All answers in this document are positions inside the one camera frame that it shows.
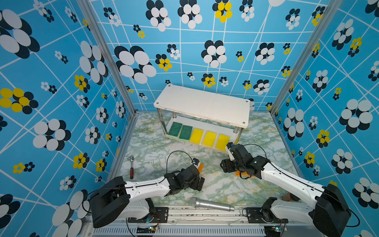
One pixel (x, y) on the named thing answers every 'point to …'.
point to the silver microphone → (197, 202)
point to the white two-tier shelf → (201, 118)
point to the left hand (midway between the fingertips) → (199, 177)
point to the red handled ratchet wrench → (132, 168)
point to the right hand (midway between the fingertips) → (226, 163)
